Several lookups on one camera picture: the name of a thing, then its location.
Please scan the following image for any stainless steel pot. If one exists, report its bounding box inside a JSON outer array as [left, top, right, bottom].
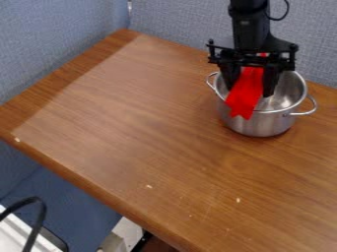
[[206, 71, 317, 137]]

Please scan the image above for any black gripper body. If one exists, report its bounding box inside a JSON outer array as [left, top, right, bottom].
[[208, 20, 298, 70]]

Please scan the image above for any white equipment under table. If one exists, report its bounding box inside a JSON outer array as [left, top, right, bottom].
[[0, 197, 70, 252]]

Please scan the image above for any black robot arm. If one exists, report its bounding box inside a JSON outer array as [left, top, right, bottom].
[[208, 0, 298, 97]]

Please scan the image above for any black cable loop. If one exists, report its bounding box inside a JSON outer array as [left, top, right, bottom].
[[0, 196, 48, 252]]

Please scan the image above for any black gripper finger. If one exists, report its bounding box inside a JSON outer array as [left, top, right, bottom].
[[262, 65, 281, 97], [218, 63, 241, 90]]

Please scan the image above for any red rectangular block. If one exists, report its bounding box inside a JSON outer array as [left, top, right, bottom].
[[224, 67, 264, 120]]

